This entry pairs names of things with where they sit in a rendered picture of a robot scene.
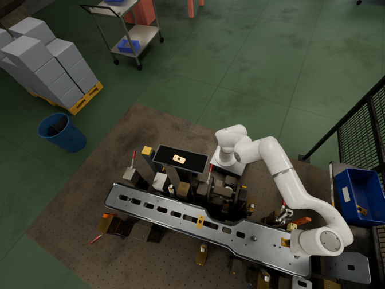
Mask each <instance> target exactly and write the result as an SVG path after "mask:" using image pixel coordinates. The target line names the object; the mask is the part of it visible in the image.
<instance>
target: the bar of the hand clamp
mask: <svg viewBox="0 0 385 289"><path fill-rule="evenodd" d="M291 215H293V211H292V210H290V209H289V207H288V208H287V209H285V210H284V211H283V212H282V213H281V214H280V215H279V216H278V217H277V221H276V222H278V221H279V220H280V219H282V221H281V223H283V222H284V221H285V220H291V219H292V218H291Z"/></svg>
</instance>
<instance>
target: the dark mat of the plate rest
mask: <svg viewBox="0 0 385 289"><path fill-rule="evenodd" d="M175 155H177V156H179V157H182V158H184V159H186V160H185V162H184V163H180V162H178V161H175V160H173V157H174V156H175ZM207 157H208V156H205V155H200V154H196V153H191V152H188V151H183V150H178V149H173V148H170V147H166V146H161V145H160V146H159V149H158V151H157V153H156V155H155V158H154V161H157V162H161V163H165V164H168V165H173V166H177V167H181V168H184V169H188V170H192V171H197V172H200V173H203V171H204V168H205V164H206V161H207Z"/></svg>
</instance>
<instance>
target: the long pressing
mask: <svg viewBox="0 0 385 289"><path fill-rule="evenodd" d="M120 195H124V196H127V197H129V198H131V200H130V201H128V200H127V201H125V200H121V199H119V196H120ZM133 198H134V199H136V200H139V201H141V203H140V205H137V204H134V203H132V202H131V201H132V199H133ZM157 201H158V202H157ZM145 203H149V204H153V205H154V207H153V209H150V208H146V207H144V204H145ZM104 206H105V207H107V208H110V209H113V210H116V211H119V212H122V213H125V214H128V215H131V216H134V217H137V218H140V219H143V220H146V221H149V222H152V223H155V224H158V225H161V226H164V227H166V228H170V229H173V230H175V231H178V232H182V233H185V234H187V235H190V236H194V237H197V238H199V239H202V240H206V241H209V242H211V243H214V244H218V245H221V246H223V247H226V248H228V249H229V250H231V251H232V253H233V254H235V255H236V256H238V257H241V258H243V259H246V260H250V261H253V262H255V263H258V264H262V265H264V266H267V267H270V268H273V269H275V270H279V271H282V272H284V273H287V274H290V275H293V276H296V277H299V278H302V279H309V278H310V277H311V274H312V258H311V256H309V257H299V258H298V259H295V258H294V255H293V254H291V252H290V248H287V247H283V246H281V238H282V237H283V238H286V239H290V234H291V232H290V231H287V230H284V229H281V228H277V227H274V226H271V225H267V224H263V223H261V222H257V221H253V220H250V219H247V218H242V219H240V220H238V221H236V222H235V223H233V224H229V223H226V222H223V221H219V220H216V219H213V218H212V217H211V216H210V215H209V213H208V211H207V209H205V208H203V207H201V206H197V205H193V204H189V203H187V202H183V201H179V200H176V199H173V198H170V197H166V196H163V195H160V194H156V193H153V192H149V191H146V190H143V189H139V188H136V187H133V186H129V185H126V184H123V183H120V182H115V183H114V184H113V185H112V187H111V189H110V191H109V193H108V195H107V196H106V198H105V200H104ZM158 207H162V208H165V209H167V213H162V212H159V211H157V208H158ZM185 209H186V210H185ZM172 211H175V212H178V213H181V217H180V218H179V217H175V216H172V215H171V212H172ZM184 214H185V215H187V216H191V217H194V218H197V219H198V217H199V215H202V216H204V221H207V222H210V223H213V224H216V225H218V229H217V230H216V229H213V228H209V227H207V226H203V225H202V229H198V228H196V225H197V224H196V223H194V222H191V221H187V220H184V219H183V215H184ZM180 223H181V224H180ZM223 227H225V228H229V229H231V234H228V233H225V232H223V231H222V230H223ZM237 232H242V233H244V234H245V237H244V238H241V237H238V236H237ZM252 236H256V237H257V241H255V242H253V241H251V239H250V238H251V237H252ZM231 240H233V241H231ZM245 244H246V245H245ZM274 245H276V246H274ZM279 246H281V248H279ZM289 263H290V264H291V265H289Z"/></svg>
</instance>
